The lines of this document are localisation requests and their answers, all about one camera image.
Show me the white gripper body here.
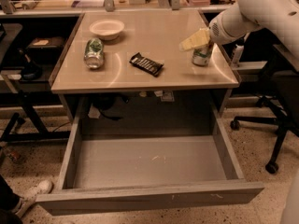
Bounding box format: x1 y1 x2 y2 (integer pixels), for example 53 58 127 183
208 7 248 45

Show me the white bowl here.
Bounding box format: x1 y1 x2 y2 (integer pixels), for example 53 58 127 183
90 19 124 41

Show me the black snack bar wrapper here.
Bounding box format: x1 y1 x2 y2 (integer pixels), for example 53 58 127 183
129 53 164 77

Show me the white sneaker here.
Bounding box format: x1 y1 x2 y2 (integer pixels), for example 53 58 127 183
10 180 53 218

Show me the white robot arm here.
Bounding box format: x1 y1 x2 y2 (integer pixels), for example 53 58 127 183
179 0 299 59

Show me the green white 7up can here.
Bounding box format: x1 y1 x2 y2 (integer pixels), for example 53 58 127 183
192 43 213 66

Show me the black office chair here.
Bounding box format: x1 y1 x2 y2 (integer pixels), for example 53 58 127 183
230 44 299 174

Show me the black box on shelf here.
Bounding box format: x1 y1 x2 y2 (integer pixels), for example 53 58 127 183
26 36 64 59

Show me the open grey top drawer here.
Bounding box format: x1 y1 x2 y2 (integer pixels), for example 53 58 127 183
37 98 264 215

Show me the white spray bottle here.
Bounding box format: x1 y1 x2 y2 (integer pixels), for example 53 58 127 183
231 38 245 67

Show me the green can lying down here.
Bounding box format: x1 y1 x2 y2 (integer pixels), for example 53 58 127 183
83 38 104 69

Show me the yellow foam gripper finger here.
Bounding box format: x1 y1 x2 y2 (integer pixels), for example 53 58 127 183
179 28 210 51

